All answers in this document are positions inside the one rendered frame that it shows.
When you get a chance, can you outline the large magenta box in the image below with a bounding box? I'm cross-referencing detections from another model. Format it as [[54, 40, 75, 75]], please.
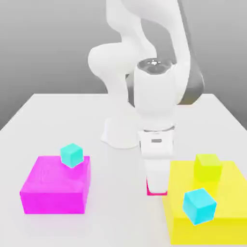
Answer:
[[19, 155, 92, 215]]

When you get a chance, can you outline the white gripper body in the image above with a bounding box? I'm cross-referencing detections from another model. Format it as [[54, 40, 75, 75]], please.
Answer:
[[143, 157, 170, 194]]

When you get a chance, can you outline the small turquoise cube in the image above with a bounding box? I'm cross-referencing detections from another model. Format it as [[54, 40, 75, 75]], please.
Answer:
[[60, 142, 84, 169]]

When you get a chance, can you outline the small cyan cube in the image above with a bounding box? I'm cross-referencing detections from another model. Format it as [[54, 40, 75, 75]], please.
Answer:
[[182, 188, 218, 226]]

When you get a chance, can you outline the small red cube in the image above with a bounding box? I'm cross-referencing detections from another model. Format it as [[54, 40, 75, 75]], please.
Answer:
[[146, 178, 168, 196]]

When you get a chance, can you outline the small lime cube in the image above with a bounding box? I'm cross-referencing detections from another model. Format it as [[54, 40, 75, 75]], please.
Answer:
[[193, 153, 223, 182]]

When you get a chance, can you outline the large yellow box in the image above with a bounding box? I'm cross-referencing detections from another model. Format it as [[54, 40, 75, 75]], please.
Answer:
[[161, 160, 247, 246]]

